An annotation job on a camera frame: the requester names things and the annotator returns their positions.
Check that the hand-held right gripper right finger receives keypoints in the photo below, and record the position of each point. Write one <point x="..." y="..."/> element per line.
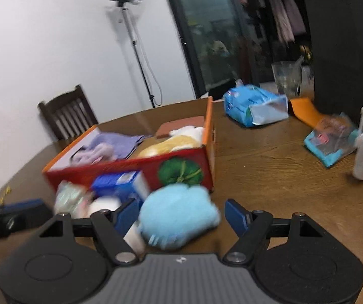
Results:
<point x="236" y="217"/>

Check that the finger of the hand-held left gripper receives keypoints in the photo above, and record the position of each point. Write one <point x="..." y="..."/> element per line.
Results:
<point x="23" y="206"/>

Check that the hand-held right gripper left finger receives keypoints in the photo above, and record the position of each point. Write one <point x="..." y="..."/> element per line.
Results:
<point x="126" y="215"/>

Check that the red cardboard box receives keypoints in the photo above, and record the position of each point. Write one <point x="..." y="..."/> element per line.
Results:
<point x="137" y="167"/>

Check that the blue plush toy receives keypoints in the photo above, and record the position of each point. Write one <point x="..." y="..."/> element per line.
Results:
<point x="178" y="215"/>

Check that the purple fluffy headband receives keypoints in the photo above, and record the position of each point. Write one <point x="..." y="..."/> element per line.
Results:
<point x="96" y="153"/>

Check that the purple fabric sachet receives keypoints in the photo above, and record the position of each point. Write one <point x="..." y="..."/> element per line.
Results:
<point x="118" y="142"/>

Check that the yellow plush toy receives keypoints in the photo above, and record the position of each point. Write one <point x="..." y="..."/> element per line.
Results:
<point x="168" y="145"/>

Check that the white plush toy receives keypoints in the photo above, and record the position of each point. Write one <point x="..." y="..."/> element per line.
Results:
<point x="189" y="132"/>

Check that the brown layered sponge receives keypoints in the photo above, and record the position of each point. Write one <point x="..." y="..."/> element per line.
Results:
<point x="175" y="126"/>

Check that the yellow flower bits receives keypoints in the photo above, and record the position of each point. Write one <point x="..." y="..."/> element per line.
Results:
<point x="5" y="192"/>

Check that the white roll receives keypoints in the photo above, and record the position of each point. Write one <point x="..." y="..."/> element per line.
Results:
<point x="105" y="205"/>

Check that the blue cookie pack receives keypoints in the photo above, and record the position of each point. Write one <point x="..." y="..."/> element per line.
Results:
<point x="118" y="185"/>

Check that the clear wrapped packet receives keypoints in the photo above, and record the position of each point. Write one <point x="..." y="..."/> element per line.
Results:
<point x="70" y="198"/>

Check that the dark wooden chair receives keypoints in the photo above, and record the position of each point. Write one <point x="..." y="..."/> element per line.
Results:
<point x="67" y="114"/>

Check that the blue tissue pack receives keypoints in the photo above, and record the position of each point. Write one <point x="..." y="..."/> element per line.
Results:
<point x="251" y="106"/>

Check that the teal snack packet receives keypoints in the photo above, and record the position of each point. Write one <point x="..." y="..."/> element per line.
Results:
<point x="328" y="141"/>

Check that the orange card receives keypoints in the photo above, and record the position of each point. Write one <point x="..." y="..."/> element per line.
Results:
<point x="305" y="109"/>

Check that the clear plastic cup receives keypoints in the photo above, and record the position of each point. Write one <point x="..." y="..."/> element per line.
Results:
<point x="286" y="79"/>

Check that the sliding glass door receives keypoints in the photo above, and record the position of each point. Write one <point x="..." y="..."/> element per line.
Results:
<point x="213" y="38"/>

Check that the black paper bag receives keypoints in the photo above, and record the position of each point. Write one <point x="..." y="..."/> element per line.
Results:
<point x="346" y="44"/>

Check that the mauve hanging dress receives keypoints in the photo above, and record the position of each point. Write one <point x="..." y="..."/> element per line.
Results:
<point x="286" y="15"/>

